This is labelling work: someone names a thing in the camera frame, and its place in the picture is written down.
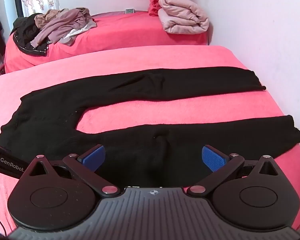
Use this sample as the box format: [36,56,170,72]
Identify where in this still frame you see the folded pale pink quilt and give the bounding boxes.
[158,0,210,35]

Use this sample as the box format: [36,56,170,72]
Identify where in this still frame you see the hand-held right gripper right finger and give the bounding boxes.
[187,144,281,197]

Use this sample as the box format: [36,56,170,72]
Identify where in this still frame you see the beige garment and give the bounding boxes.
[34,9,65,29]

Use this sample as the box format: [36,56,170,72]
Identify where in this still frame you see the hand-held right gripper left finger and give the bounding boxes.
[22,144,121,197]

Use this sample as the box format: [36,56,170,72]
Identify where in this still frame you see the light grey garment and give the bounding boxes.
[47,17,97,47]

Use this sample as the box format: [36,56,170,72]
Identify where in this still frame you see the pink bed blanket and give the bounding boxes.
[4,11,211,73]
[0,45,300,240]

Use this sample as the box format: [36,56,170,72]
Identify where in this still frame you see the black studded jacket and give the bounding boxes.
[12,13,49,56]

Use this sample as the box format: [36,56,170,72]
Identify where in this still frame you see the mauve garment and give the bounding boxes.
[30,8,92,48]

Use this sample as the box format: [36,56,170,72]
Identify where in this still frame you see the black pants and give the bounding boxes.
[0,66,300,188]

